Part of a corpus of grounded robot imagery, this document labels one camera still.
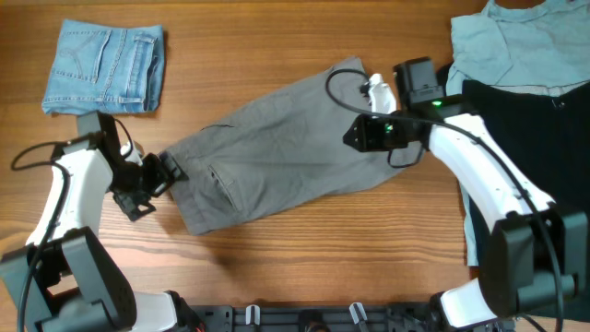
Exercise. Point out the folded blue denim jeans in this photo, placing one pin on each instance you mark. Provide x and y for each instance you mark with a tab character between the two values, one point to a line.
107	69

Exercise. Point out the grey shorts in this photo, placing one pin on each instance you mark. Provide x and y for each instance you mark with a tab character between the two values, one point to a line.
278	152

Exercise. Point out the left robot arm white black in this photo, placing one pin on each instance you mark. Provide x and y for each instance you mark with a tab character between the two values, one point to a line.
63	279

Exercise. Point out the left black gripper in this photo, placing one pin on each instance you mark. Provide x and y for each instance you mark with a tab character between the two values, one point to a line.
162	180

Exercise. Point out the dark navy garment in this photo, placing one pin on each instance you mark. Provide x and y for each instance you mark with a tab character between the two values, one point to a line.
547	138

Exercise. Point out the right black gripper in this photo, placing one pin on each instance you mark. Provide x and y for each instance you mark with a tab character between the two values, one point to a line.
364	138

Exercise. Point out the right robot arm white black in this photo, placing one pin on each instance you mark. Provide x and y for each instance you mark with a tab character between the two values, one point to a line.
536	256

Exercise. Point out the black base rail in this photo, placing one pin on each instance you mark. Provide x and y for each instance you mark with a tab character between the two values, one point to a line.
318	318

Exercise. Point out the light blue t-shirt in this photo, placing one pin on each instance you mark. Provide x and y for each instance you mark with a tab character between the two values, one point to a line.
542	49

